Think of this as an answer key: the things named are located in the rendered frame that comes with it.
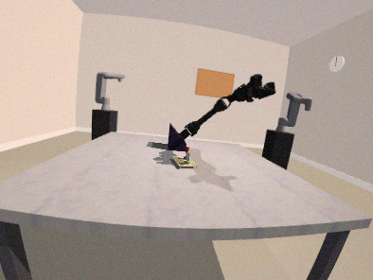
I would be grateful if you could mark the tan circuit board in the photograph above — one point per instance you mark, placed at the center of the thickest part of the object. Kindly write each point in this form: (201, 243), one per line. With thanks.
(184, 161)

